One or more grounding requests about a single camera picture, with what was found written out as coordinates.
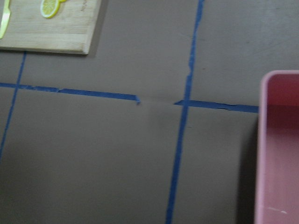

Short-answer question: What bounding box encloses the pink plastic bin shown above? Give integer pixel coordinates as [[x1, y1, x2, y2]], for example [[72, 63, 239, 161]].
[[254, 70, 299, 224]]

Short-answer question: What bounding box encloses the yellow plastic knife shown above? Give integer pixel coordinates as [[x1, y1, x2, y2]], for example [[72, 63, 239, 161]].
[[0, 0, 11, 39]]

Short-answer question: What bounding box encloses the wooden cutting board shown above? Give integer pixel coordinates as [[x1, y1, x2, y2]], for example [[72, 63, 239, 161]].
[[0, 0, 102, 55]]

